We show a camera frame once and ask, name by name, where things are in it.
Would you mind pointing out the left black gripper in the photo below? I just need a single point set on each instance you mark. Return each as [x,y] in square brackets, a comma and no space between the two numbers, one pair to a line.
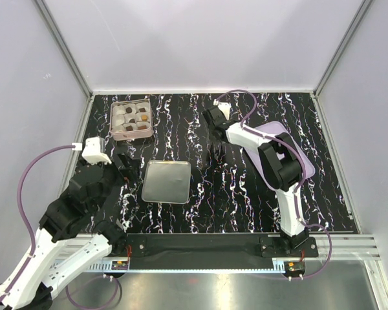
[130,174]

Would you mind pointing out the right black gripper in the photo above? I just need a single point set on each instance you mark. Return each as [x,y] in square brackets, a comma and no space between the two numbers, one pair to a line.
[211,135]

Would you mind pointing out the silver metal box lid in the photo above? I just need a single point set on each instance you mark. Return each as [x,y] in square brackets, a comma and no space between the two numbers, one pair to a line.
[167,182]

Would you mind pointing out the pink chocolate box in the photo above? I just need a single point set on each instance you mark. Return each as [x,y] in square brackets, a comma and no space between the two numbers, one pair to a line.
[119,120]

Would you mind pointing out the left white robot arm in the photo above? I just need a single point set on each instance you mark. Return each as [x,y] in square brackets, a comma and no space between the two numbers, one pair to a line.
[37,280]

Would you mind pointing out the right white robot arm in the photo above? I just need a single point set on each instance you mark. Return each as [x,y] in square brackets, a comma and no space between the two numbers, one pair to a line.
[282,166]

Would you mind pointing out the lavender plastic tray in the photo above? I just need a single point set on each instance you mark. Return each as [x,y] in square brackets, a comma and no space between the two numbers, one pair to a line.
[275,128]

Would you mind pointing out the left orange connector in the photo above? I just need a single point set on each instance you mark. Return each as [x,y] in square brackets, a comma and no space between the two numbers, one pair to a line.
[120,265]

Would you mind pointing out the orange connector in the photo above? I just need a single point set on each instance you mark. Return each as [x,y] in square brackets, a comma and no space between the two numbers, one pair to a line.
[298,267]
[120,265]

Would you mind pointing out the right orange connector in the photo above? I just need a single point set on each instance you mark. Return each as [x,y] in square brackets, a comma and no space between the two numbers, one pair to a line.
[298,267]

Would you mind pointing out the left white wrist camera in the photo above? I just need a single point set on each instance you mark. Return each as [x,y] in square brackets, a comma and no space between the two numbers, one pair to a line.
[93,151]

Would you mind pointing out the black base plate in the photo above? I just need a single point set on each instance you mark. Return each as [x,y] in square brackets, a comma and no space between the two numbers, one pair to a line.
[265,245]

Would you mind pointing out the white cable duct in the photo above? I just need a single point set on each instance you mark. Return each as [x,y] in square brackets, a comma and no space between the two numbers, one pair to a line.
[194,264]

